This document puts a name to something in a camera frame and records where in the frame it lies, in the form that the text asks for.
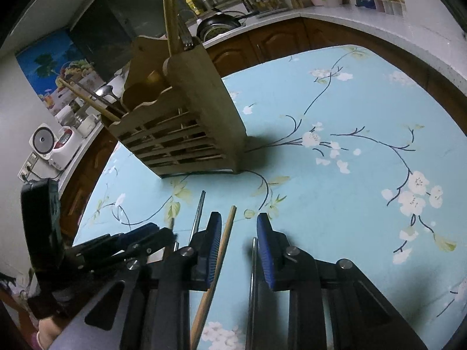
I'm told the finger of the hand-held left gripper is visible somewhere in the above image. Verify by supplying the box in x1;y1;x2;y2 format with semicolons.
82;227;180;275
69;222;161;264

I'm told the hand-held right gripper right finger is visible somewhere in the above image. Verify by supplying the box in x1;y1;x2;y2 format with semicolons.
255;212;429;350

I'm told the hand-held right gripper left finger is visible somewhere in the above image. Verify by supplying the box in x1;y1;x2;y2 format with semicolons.
49;211;223;350

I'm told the wooden utensil holder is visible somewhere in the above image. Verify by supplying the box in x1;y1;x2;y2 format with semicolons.
100;34;249;180

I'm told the metal fork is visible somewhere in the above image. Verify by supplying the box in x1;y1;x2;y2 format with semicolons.
95;85;128;114

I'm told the person's left forearm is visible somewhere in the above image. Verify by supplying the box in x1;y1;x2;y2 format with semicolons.
34;315;64;350

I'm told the white rice cooker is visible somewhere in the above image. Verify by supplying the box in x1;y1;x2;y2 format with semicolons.
29;123;79;171

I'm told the blue floral tablecloth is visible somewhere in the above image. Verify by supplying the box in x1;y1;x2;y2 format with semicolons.
73;44;467;350

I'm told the dark window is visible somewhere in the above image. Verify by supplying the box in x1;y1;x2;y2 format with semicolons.
69;0;234;81

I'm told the black wok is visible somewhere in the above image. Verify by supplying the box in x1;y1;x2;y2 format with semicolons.
196;10;256;42

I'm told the row of pale cups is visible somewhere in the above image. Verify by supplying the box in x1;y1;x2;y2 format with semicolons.
376;0;405;16

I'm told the wall socket strip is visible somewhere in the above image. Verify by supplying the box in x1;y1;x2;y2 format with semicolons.
18;153;39;182

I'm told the wall poster with palm trees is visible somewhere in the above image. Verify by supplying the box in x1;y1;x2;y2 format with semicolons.
15;29;104;117

